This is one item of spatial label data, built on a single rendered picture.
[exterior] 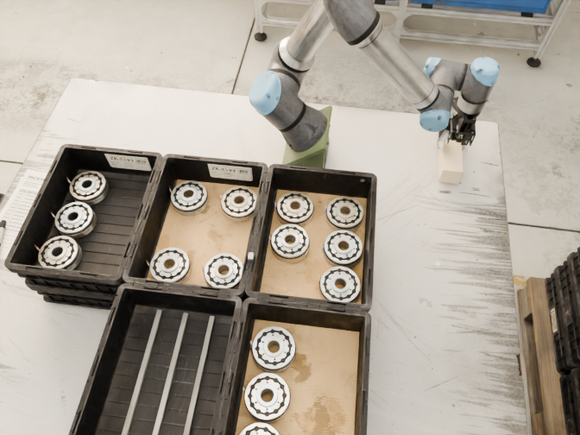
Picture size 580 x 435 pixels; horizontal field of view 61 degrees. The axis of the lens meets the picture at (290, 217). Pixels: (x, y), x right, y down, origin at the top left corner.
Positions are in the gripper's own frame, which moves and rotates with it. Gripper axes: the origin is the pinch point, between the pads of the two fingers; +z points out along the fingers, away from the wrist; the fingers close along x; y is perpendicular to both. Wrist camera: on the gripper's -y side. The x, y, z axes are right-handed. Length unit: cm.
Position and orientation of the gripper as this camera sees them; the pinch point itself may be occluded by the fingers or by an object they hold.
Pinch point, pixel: (450, 145)
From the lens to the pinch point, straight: 171.0
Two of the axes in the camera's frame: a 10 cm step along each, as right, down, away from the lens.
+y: -1.5, 8.4, -5.2
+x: 9.9, 1.3, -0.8
